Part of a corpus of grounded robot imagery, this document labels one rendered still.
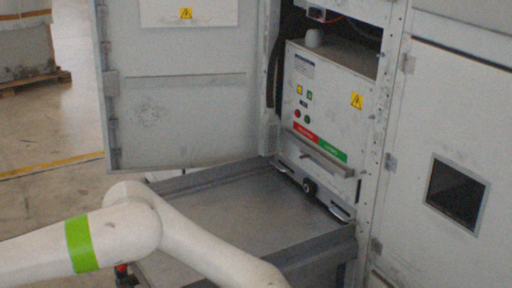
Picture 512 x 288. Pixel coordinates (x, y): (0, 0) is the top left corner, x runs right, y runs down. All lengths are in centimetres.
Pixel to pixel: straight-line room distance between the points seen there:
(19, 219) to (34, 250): 250
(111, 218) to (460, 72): 87
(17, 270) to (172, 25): 115
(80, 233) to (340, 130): 103
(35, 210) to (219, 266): 244
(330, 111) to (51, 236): 108
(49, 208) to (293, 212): 204
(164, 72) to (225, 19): 31
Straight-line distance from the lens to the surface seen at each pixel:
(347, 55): 194
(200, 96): 217
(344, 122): 185
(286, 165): 219
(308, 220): 197
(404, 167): 160
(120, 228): 112
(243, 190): 211
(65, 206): 368
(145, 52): 209
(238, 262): 138
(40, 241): 115
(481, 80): 137
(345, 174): 185
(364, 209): 181
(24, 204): 378
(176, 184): 209
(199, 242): 134
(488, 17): 135
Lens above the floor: 197
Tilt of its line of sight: 27 degrees down
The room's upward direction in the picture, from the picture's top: 2 degrees clockwise
